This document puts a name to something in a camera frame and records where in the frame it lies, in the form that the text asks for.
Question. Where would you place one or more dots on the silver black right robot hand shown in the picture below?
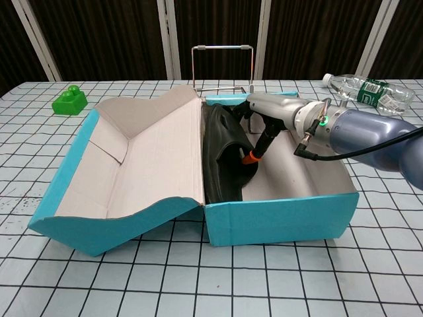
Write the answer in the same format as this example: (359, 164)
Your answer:
(274, 107)

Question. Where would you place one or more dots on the black rubber slipper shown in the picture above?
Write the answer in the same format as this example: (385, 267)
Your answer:
(224, 185)

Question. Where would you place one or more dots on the light blue shoe box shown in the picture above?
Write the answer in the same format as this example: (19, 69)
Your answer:
(281, 221)

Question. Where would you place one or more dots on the clear plastic water bottle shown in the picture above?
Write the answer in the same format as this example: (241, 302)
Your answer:
(367, 90)

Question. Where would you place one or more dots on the white checkered tablecloth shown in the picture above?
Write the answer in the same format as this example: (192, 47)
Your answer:
(211, 284)

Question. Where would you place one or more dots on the green toy brick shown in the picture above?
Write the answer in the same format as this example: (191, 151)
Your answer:
(69, 104)

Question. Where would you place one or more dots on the white partition post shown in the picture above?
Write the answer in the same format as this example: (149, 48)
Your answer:
(168, 39)
(37, 39)
(375, 39)
(262, 39)

